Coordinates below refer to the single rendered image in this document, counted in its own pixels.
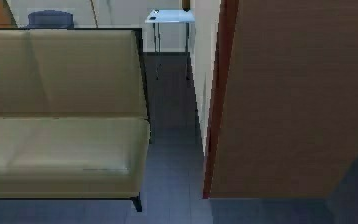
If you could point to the dark blue armchair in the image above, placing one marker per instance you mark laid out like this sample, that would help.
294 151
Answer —
49 19

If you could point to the small dark object on table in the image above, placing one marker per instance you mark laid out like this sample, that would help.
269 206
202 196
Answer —
155 12

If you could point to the pale blue side table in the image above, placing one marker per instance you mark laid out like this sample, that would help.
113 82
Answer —
171 16

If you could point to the brown wooden door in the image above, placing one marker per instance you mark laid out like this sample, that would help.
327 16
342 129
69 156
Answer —
287 100

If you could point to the olive green sofa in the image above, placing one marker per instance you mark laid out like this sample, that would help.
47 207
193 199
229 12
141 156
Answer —
67 110

